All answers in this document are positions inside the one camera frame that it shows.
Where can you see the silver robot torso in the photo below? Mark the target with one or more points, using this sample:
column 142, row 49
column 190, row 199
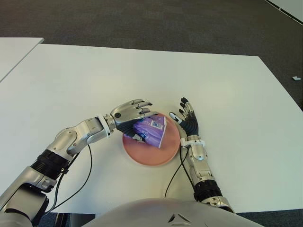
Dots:
column 154, row 212

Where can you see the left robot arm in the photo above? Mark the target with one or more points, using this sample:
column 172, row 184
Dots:
column 75, row 137

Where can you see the pink round plate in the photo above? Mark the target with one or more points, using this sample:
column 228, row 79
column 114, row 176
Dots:
column 151, row 156

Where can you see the small white floor object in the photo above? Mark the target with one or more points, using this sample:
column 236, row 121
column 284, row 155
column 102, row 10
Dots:
column 296, row 78

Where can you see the purple tissue paper pack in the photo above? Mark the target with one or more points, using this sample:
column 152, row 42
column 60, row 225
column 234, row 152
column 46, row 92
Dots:
column 154, row 132

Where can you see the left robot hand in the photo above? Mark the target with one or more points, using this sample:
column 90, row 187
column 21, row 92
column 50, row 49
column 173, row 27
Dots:
column 125, row 113

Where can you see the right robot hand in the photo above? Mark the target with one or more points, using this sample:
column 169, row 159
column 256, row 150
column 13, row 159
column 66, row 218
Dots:
column 191, row 125

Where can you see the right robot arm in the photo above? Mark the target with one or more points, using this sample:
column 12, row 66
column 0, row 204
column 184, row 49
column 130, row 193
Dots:
column 201, row 160

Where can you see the white side table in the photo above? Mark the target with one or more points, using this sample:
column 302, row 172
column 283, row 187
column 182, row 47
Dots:
column 14, row 54

